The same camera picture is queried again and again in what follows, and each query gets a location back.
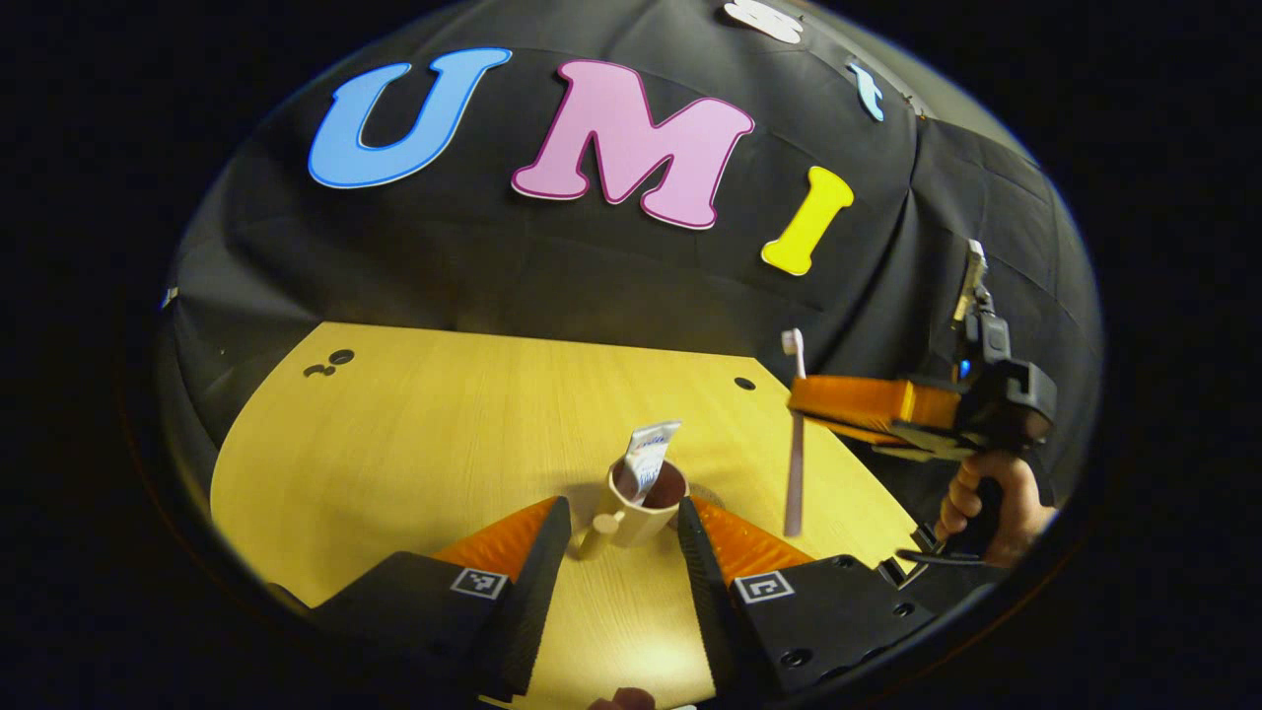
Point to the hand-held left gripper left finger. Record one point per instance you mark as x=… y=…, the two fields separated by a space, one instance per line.
x=537 y=602

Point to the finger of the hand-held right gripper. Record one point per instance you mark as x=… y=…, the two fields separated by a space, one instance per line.
x=858 y=399
x=927 y=446

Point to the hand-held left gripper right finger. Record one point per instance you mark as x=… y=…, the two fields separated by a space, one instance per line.
x=710 y=602

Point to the round wooden coaster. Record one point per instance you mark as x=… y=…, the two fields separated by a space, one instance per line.
x=708 y=495

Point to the white toothpaste tube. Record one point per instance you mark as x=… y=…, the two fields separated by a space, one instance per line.
x=651 y=454

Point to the wooden desktop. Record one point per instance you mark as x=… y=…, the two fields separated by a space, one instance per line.
x=414 y=444

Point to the black backdrop cloth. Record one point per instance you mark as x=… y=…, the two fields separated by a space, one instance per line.
x=592 y=266

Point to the black desk edge bracket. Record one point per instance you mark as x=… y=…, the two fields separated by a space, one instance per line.
x=892 y=572

